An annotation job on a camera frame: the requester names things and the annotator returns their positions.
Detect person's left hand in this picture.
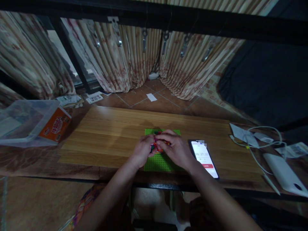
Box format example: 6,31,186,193
131,134,158,168

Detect person's right hand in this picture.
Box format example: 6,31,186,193
155,129,198,172

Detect multicoloured toy brick model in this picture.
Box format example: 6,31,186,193
150,131,172,154

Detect wooden board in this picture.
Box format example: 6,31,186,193
57,106,265,182

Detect green toy brick baseplate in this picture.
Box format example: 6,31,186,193
144,129,187,172

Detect black smartphone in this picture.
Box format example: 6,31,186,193
187,139,220,179

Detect person's legs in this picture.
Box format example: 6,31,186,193
57,184,255,231

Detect folded white paper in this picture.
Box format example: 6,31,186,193
229,123,260,148

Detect pile of printed cards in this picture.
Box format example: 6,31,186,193
56,91,104,109

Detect striped floral curtain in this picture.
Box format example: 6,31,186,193
0,10,246,101

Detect orange printed carton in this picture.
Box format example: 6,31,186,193
39,107,72,144

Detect white pen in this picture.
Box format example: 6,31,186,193
262,173,281,196

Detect dark blue fabric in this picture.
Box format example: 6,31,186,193
218,0,308,132

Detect white power bank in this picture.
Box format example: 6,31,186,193
262,153,308,198

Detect crumpled plastic wrapper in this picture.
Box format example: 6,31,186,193
275,142,308,159

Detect clear plastic storage box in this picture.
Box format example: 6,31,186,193
0,99,61,148

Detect white cable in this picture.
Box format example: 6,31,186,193
230,126,288,175

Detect black metal frame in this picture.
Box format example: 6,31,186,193
0,0,308,95

